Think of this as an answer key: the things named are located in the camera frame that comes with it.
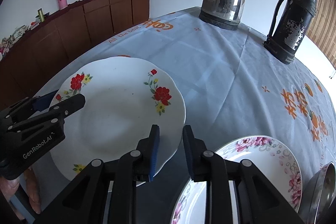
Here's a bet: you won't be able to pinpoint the green yellow can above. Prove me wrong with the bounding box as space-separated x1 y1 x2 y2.
38 9 45 22

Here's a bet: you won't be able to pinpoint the clutter pile on sideboard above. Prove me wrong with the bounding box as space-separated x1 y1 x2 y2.
0 20 40 60

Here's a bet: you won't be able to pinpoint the bamboo window blind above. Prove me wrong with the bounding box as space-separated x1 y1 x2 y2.
307 0 336 66

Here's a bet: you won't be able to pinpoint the black thermos flask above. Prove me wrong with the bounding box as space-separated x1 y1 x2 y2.
264 0 317 64

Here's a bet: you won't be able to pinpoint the stainless steel bowl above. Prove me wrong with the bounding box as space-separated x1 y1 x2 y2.
298 162 335 223

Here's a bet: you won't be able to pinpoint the dark wooden sideboard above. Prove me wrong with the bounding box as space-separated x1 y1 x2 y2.
1 0 150 109

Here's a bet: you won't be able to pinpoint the blue persimmon print tablecloth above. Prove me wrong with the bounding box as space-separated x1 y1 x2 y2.
41 7 335 186

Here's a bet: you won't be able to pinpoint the person's left hand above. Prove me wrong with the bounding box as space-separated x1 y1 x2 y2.
0 166 41 220

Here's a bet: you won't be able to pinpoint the red flower white plate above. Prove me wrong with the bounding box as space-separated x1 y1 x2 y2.
51 57 186 180

